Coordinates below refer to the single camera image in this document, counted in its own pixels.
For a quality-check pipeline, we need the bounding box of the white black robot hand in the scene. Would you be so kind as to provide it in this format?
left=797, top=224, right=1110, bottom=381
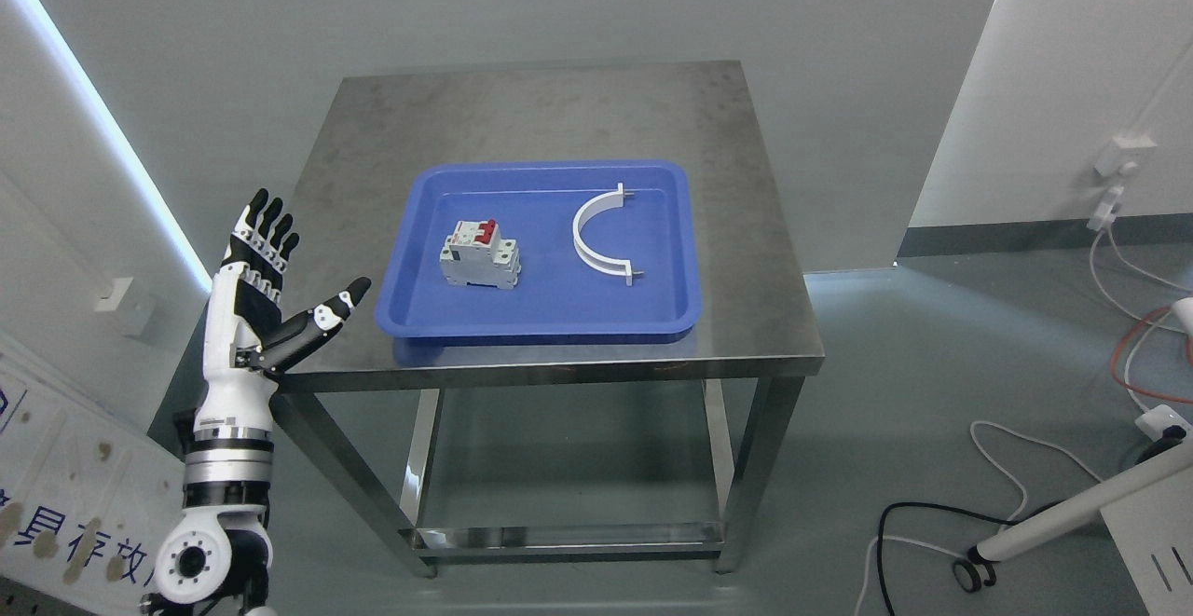
left=193, top=187, right=372, bottom=439

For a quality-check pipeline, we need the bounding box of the white curved plastic clamp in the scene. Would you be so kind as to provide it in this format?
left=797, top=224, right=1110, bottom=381
left=570, top=183, right=643, bottom=287

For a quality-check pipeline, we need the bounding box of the white wheeled stand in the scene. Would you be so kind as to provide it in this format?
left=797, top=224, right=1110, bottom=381
left=954, top=404, right=1189, bottom=615

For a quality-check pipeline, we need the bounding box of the white cable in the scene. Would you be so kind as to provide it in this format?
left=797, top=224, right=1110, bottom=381
left=853, top=224, right=1193, bottom=616

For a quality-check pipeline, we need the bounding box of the white wall switch box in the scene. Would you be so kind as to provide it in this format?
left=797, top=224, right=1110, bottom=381
left=94, top=277, right=134, bottom=314

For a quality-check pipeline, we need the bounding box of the white red circuit breaker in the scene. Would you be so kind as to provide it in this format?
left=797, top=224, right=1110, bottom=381
left=438, top=218, right=521, bottom=290

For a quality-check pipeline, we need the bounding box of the stainless steel table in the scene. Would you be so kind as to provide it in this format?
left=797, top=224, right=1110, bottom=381
left=271, top=61, right=824, bottom=575

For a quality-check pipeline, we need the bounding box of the blue plastic tray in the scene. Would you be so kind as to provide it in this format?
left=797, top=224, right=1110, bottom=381
left=375, top=160, right=703, bottom=345

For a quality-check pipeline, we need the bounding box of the white printed sign board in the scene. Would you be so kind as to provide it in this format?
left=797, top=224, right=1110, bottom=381
left=1, top=352, right=183, bottom=615

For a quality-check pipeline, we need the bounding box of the black cable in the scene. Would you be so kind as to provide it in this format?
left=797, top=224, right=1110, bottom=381
left=876, top=437, right=1186, bottom=616

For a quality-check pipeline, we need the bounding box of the white wall socket box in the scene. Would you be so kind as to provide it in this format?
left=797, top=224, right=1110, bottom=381
left=1092, top=135, right=1158, bottom=179

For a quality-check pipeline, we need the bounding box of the white plug adapter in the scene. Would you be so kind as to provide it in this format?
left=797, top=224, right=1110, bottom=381
left=1086, top=183, right=1125, bottom=230

